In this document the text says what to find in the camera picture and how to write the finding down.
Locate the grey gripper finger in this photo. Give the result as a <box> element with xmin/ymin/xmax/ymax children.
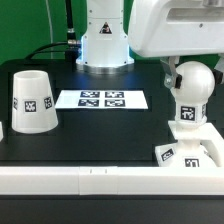
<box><xmin>214</xmin><ymin>54</ymin><xmax>224</xmax><ymax>84</ymax></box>
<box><xmin>160</xmin><ymin>56</ymin><xmax>182</xmax><ymax>89</ymax></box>

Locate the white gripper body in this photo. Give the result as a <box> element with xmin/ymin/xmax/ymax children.
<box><xmin>128</xmin><ymin>0</ymin><xmax>224</xmax><ymax>57</ymax></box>

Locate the white lamp bulb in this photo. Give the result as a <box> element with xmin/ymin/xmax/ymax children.
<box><xmin>171</xmin><ymin>61</ymin><xmax>215</xmax><ymax>129</ymax></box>

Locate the white lamp base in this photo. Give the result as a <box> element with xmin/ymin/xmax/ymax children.
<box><xmin>155</xmin><ymin>121</ymin><xmax>218</xmax><ymax>168</ymax></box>

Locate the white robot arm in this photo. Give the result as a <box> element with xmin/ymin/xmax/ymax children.
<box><xmin>77</xmin><ymin>0</ymin><xmax>224</xmax><ymax>88</ymax></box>

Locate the white lamp shade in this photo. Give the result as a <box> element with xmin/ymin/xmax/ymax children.
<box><xmin>12</xmin><ymin>70</ymin><xmax>58</xmax><ymax>134</ymax></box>

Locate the white marker sheet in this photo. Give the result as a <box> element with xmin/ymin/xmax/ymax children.
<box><xmin>55</xmin><ymin>90</ymin><xmax>148</xmax><ymax>109</ymax></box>

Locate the white left fence piece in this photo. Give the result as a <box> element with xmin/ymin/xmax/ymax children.
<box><xmin>0</xmin><ymin>121</ymin><xmax>4</xmax><ymax>142</ymax></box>

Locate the white right fence rail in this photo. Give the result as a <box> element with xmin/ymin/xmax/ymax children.
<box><xmin>210</xmin><ymin>126</ymin><xmax>224</xmax><ymax>167</ymax></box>

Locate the white fence rail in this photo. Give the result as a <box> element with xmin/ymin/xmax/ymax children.
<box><xmin>0</xmin><ymin>167</ymin><xmax>224</xmax><ymax>195</ymax></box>
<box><xmin>210</xmin><ymin>126</ymin><xmax>224</xmax><ymax>167</ymax></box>

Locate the black cable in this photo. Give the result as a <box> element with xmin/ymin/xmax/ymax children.
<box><xmin>24</xmin><ymin>0</ymin><xmax>83</xmax><ymax>61</ymax></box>

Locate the thin white cable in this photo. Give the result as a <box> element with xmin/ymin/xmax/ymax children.
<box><xmin>45</xmin><ymin>0</ymin><xmax>54</xmax><ymax>60</ymax></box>

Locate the white front fence rail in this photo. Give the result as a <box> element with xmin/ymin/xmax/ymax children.
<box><xmin>0</xmin><ymin>167</ymin><xmax>224</xmax><ymax>195</ymax></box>

